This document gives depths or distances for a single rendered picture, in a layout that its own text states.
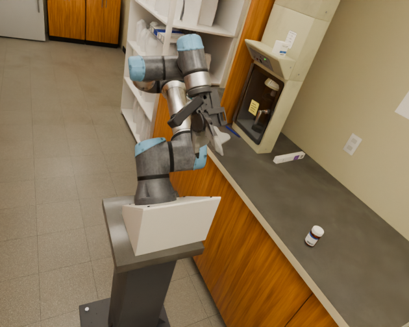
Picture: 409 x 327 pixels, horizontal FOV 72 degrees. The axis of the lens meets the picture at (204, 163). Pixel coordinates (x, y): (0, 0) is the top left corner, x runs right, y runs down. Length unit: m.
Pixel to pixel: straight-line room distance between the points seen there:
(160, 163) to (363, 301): 0.89
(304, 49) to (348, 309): 1.15
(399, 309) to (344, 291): 0.21
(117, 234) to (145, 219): 0.21
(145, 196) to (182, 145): 0.22
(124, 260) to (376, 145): 1.40
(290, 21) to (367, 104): 0.62
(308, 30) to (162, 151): 0.94
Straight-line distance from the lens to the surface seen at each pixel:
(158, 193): 0.99
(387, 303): 1.36
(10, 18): 6.13
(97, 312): 1.97
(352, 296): 1.28
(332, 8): 1.62
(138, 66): 0.92
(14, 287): 2.14
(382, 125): 1.78
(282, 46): 1.56
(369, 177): 1.83
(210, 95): 0.85
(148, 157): 1.00
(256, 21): 1.82
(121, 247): 1.05
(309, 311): 1.33
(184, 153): 1.01
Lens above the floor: 1.77
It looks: 34 degrees down
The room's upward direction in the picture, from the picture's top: 17 degrees clockwise
